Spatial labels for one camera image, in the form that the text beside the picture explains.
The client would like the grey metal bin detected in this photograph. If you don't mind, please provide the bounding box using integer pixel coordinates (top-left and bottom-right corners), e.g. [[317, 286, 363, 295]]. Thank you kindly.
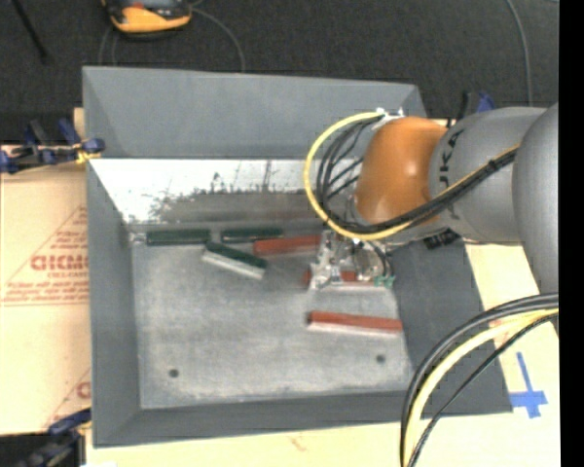
[[81, 65, 513, 448]]

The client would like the black cylinder on white bracket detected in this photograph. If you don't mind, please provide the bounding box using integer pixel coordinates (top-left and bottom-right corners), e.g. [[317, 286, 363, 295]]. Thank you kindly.
[[422, 230, 459, 251]]

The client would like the dark green flat block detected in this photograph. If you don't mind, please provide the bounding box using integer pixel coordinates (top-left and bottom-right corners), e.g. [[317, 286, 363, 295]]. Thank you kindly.
[[201, 240, 269, 281], [145, 228, 213, 248]]

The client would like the brown cardboard board, red print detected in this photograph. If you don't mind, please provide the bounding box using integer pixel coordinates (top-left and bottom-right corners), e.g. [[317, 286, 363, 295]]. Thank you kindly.
[[0, 106, 94, 438]]

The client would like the red-brown flat block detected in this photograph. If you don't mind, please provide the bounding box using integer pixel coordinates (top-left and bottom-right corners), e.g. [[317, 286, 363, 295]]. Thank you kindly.
[[251, 233, 323, 258], [305, 309, 405, 339], [300, 268, 360, 287]]

